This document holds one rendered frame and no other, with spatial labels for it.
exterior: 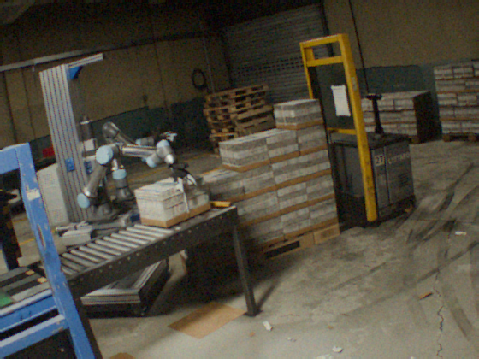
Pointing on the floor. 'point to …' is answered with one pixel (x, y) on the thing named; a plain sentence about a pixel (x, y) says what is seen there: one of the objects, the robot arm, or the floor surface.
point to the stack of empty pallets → (233, 99)
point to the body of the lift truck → (389, 190)
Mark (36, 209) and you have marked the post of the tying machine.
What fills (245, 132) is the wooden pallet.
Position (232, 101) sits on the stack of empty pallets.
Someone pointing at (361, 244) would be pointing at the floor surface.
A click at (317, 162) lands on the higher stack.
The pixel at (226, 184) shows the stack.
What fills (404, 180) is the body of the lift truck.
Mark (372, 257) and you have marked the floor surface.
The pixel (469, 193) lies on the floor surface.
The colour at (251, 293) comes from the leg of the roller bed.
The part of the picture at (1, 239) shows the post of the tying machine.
